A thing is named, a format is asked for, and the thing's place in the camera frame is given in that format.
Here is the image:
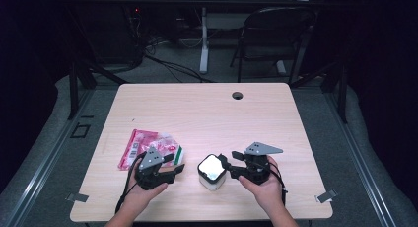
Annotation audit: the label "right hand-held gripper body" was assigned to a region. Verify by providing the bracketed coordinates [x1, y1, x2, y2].
[240, 141, 284, 186]

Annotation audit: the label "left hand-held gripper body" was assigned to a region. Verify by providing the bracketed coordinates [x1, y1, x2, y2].
[134, 145, 167, 191]

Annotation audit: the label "glass jar with black lid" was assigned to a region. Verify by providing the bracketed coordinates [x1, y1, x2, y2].
[197, 153, 228, 191]

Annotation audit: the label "red and white seasoning packet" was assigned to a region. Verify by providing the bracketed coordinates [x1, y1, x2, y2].
[117, 128, 185, 172]

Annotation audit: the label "person's left hand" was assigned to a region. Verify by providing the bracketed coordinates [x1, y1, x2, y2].
[124, 174, 169, 216]

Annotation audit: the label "person's right hand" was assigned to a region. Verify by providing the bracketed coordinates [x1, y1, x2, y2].
[239, 157, 285, 218]

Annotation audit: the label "grey metal table clip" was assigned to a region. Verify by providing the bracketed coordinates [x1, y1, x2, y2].
[314, 189, 338, 204]
[65, 192, 90, 203]

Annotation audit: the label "white desk foot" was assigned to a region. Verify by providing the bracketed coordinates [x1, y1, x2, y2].
[275, 59, 287, 76]

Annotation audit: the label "white desk leg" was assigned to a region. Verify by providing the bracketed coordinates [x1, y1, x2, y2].
[199, 7, 210, 74]

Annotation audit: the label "dark computer tower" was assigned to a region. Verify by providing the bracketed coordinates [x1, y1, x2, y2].
[119, 6, 146, 65]

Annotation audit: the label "black folding chair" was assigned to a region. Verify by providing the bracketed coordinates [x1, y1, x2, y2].
[230, 6, 316, 85]

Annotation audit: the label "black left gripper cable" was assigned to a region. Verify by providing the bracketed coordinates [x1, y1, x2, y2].
[114, 152, 146, 215]

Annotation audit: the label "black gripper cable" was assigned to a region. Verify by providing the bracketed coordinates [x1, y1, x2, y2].
[114, 152, 146, 215]
[269, 161, 289, 206]

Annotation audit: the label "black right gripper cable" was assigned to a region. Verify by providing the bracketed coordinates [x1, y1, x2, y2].
[269, 161, 289, 206]

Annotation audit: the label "bundle of floor cables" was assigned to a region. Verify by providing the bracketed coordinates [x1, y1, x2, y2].
[144, 36, 215, 83]

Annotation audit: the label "grey metal floor rail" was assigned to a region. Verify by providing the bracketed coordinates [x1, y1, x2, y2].
[324, 92, 397, 227]
[6, 88, 92, 227]

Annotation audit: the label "black metal frame stand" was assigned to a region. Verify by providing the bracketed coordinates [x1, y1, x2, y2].
[289, 62, 349, 124]
[67, 60, 129, 120]

